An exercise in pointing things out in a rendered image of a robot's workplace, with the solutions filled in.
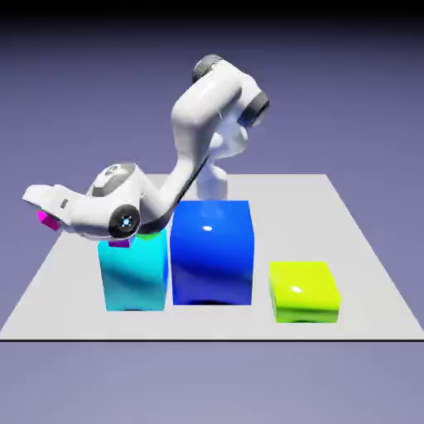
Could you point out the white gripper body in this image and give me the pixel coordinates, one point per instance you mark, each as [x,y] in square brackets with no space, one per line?
[38,195]

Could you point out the small magenta cube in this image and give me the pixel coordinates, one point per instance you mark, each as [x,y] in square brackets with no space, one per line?
[49,221]

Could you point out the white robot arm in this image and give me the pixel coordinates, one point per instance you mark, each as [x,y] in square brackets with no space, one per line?
[192,132]

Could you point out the small purple cube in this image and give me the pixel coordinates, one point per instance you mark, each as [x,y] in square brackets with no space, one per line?
[118,243]

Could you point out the small green cube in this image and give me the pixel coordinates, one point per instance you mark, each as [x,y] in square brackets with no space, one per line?
[148,236]

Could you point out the large cyan box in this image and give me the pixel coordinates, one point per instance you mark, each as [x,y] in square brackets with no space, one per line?
[132,275]

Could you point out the large blue box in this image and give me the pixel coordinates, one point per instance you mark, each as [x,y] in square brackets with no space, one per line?
[212,255]

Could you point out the large yellow-green box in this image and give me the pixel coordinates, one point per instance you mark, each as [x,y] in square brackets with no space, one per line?
[303,288]

